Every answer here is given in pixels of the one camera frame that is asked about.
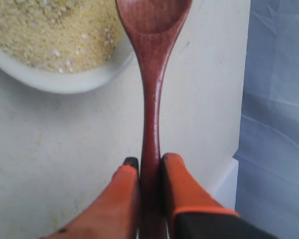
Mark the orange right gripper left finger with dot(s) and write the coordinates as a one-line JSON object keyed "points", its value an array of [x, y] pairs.
{"points": [[115, 214]]}

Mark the yellow grain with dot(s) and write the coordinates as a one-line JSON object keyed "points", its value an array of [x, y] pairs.
{"points": [[59, 36]]}

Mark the white ceramic bowl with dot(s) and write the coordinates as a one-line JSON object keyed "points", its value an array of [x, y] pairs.
{"points": [[81, 82]]}

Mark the white backdrop cloth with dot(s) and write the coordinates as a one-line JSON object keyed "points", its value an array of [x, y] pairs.
{"points": [[268, 154]]}

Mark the dark red wooden spoon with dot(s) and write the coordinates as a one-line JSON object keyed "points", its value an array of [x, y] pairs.
{"points": [[152, 27]]}

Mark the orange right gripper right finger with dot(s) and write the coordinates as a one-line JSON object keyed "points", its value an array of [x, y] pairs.
{"points": [[193, 214]]}

